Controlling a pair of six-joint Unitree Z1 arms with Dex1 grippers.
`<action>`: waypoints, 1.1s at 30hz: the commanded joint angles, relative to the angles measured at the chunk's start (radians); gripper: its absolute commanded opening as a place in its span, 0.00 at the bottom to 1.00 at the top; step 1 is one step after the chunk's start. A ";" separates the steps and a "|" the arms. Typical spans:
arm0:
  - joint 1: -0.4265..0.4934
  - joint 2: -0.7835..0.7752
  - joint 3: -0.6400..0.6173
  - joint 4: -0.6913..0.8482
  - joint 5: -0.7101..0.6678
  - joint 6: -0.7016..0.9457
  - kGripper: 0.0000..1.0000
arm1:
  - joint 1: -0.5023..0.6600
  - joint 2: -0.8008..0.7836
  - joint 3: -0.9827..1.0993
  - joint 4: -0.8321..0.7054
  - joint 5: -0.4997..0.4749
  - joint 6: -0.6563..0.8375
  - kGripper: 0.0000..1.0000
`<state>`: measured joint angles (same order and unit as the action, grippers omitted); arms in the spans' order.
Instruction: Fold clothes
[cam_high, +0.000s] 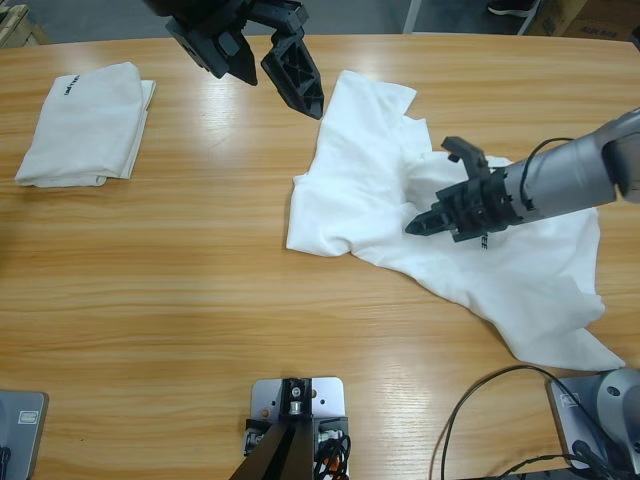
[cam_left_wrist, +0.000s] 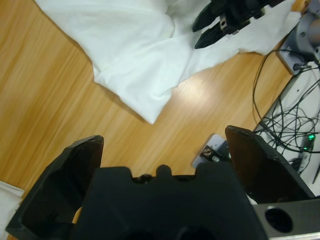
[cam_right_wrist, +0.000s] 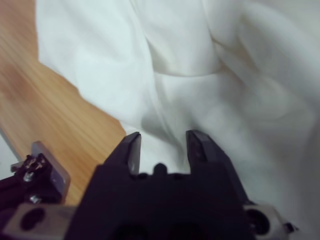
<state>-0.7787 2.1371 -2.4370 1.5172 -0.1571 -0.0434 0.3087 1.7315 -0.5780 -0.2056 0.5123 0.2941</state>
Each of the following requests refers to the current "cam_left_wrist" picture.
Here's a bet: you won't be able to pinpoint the folded white T-shirt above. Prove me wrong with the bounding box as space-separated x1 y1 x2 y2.
0 179 25 223

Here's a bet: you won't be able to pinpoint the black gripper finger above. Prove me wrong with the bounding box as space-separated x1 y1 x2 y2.
224 125 316 204
6 134 105 240

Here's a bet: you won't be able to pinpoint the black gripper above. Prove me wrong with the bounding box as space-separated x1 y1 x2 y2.
192 0 286 50

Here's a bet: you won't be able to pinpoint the grey base plate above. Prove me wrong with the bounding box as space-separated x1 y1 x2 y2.
276 37 320 76

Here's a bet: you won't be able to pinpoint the black base plug cable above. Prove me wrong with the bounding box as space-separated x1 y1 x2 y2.
292 62 320 73

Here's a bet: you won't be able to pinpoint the small device with green light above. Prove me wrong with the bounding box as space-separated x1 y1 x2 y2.
302 133 316 153

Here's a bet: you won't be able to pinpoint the white t-shirt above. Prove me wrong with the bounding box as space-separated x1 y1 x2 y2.
0 179 25 223
34 0 301 125

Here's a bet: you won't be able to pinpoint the tangle of black cables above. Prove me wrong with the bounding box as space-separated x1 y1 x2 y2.
252 63 320 186

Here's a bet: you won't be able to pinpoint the long looped black cable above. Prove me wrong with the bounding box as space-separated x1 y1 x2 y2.
251 48 296 126

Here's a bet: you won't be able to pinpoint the tangled black cables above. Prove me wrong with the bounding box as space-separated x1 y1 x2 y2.
257 82 320 161

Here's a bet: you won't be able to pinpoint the white block with dark post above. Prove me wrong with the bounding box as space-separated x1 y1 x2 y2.
191 134 231 169

